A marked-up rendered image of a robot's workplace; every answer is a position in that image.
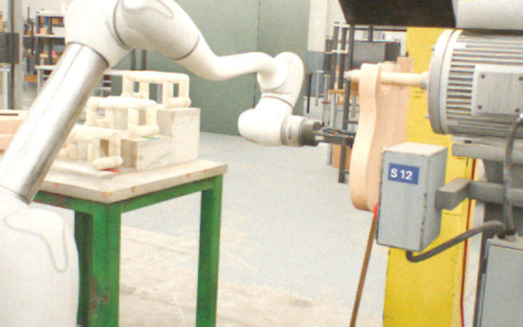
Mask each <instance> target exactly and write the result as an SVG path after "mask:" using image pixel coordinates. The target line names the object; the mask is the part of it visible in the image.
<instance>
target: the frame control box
mask: <svg viewBox="0 0 523 327"><path fill-rule="evenodd" d="M447 156H448V147H447V146H439V145H423V144H416V143H408V142H407V143H404V144H401V145H399V146H393V147H390V148H388V149H384V151H383V152H382V160H381V166H380V181H379V193H378V204H377V214H376V226H375V243H376V244H377V245H378V246H383V247H388V248H392V249H406V252H405V256H406V259H407V261H409V262H410V263H419V262H423V261H425V260H427V259H429V258H431V257H432V256H434V255H436V254H438V253H440V252H442V251H444V250H446V249H451V248H453V247H454V246H456V245H457V244H458V243H460V242H462V241H464V240H466V239H468V238H470V237H472V236H474V235H476V234H478V233H481V232H483V231H485V230H487V229H495V228H497V229H498V232H497V237H498V240H501V241H506V237H505V232H504V230H505V227H504V225H503V224H502V223H501V222H500V221H497V220H492V221H488V222H485V223H482V224H480V225H478V226H475V227H474V228H473V229H469V230H467V231H465V232H463V233H461V234H459V235H456V236H455V237H454V238H452V239H450V240H448V241H446V242H445V243H443V244H441V245H439V246H437V247H435V248H433V249H429V250H427V251H425V252H423V253H420V254H418V255H413V251H414V252H422V251H423V250H424V249H426V248H427V247H428V246H429V245H430V244H431V243H432V242H433V241H434V240H435V239H436V238H437V237H438V236H439V235H440V230H441V221H442V211H443V210H442V209H441V208H436V207H434V199H435V192H436V191H437V190H438V189H440V188H441V187H444V186H445V175H446V166H447Z"/></svg>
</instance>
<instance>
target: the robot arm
mask: <svg viewBox="0 0 523 327"><path fill-rule="evenodd" d="M64 25H65V29H66V32H67V35H66V39H65V44H66V50H65V52H64V54H63V56H62V57H61V59H60V60H59V61H58V63H57V64H56V65H55V67H54V69H53V70H52V72H51V74H50V77H49V80H47V82H46V84H45V85H44V87H43V89H42V90H41V92H40V94H39V95H38V97H37V98H36V100H35V101H34V102H33V104H32V106H31V107H30V109H29V111H28V114H27V116H26V117H25V119H24V121H23V122H22V124H21V125H20V127H19V129H18V130H17V132H16V134H15V135H14V136H13V138H12V139H11V141H10V143H9V144H8V145H7V147H6V151H5V152H4V154H3V156H2V157H1V159H0V327H77V311H78V252H77V248H76V244H75V241H74V236H73V234H72V231H71V229H70V228H69V226H68V225H67V223H66V222H65V220H63V219H62V218H61V217H60V216H59V215H57V214H56V213H54V212H51V211H49V210H46V209H38V208H30V207H29V205H30V204H31V202H32V200H33V198H34V197H35V194H36V192H37V191H38V189H39V187H40V186H41V184H42V183H43V181H44V179H45V177H46V176H47V174H48V172H49V170H50V169H51V167H52V164H53V162H54V161H55V159H56V157H57V155H58V154H59V152H60V150H61V148H62V146H63V145H64V143H65V141H66V140H67V138H68V137H69V135H70V133H71V132H72V130H73V128H74V126H75V124H76V122H77V120H78V118H79V116H80V114H81V112H82V110H83V109H84V107H85V106H86V104H87V103H88V102H89V100H90V98H91V96H92V94H93V92H94V90H95V89H96V85H97V83H98V82H99V81H100V79H101V77H102V75H103V74H104V73H105V71H106V70H107V69H109V68H111V67H113V66H115V65H116V64H117V63H118V62H119V61H120V60H121V59H122V58H123V57H124V56H125V55H126V54H128V53H129V52H130V51H131V50H132V49H141V50H151V51H159V52H160V53H161V54H163V55H164V56H165V57H167V58H168V59H170V60H171V61H173V62H175V63H179V64H181V65H183V66H184V67H185V68H187V69H189V70H190V71H191V72H193V73H194V74H196V75H198V76H200V77H201V78H204V79H207V80H212V81H223V80H227V79H231V78H237V77H241V76H244V75H246V74H250V73H254V72H259V73H258V82H259V84H260V86H261V92H262V96H261V101H260V102H259V104H258V105H257V106H256V107H255V108H252V109H249V110H247V111H246V112H244V113H243V114H242V115H241V116H240V118H239V122H238V128H239V132H240V134H241V135H242V136H243V137H244V138H245V139H246V140H247V141H249V142H252V143H256V144H259V145H264V146H293V147H295V146H296V147H303V146H311V147H315V146H318V145H319V143H326V144H331V145H337V146H349V148H350V149H353V146H354V142H355V138H356V134H357V132H356V131H348V130H340V129H335V128H333V129H332V128H329V127H327V128H322V125H321V123H320V122H319V121H309V120H308V119H307V118H306V117H299V116H292V115H291V112H292V109H293V106H294V105H295V103H296V101H297V99H298V96H299V93H300V90H301V87H302V84H303V79H304V65H303V63H302V61H301V60H300V58H299V57H298V56H296V55H295V54H293V53H290V52H283V53H281V54H279V55H277V56H276V57H275V58H274V59H273V58H271V57H269V56H268V55H266V54H264V53H259V52H253V53H246V54H240V55H234V56H228V57H217V56H215V55H214V54H213V53H212V51H211V50H210V49H209V47H208V46H207V45H206V43H205V42H204V38H203V36H202V35H201V33H200V31H199V30H198V28H197V27H196V26H195V24H194V23H193V22H192V21H191V19H190V18H189V16H188V15H187V14H186V13H185V12H184V11H183V10H182V9H181V7H180V6H179V5H178V4H177V3H176V2H175V1H174V0H73V1H72V2H71V4H70V5H69V7H68V8H67V10H66V12H65V15H64Z"/></svg>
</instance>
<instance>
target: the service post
mask: <svg viewBox="0 0 523 327"><path fill-rule="evenodd" d="M22 41H23V0H9V33H0V63H4V64H9V110H21V111H22Z"/></svg>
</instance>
